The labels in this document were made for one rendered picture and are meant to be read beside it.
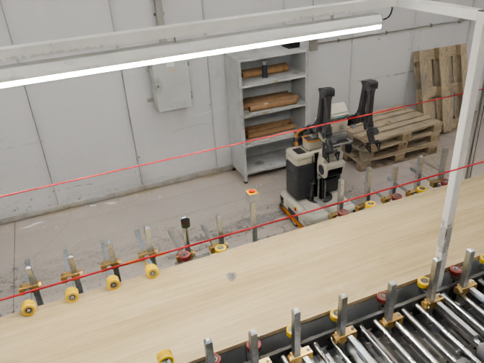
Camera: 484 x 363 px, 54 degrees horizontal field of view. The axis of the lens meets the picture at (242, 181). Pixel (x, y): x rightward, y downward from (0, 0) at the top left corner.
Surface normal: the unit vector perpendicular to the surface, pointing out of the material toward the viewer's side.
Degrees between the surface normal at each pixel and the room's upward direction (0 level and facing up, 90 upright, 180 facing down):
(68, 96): 90
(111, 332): 0
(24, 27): 90
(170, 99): 90
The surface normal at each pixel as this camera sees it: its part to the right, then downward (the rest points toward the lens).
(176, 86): 0.39, 0.43
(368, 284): -0.06, -0.87
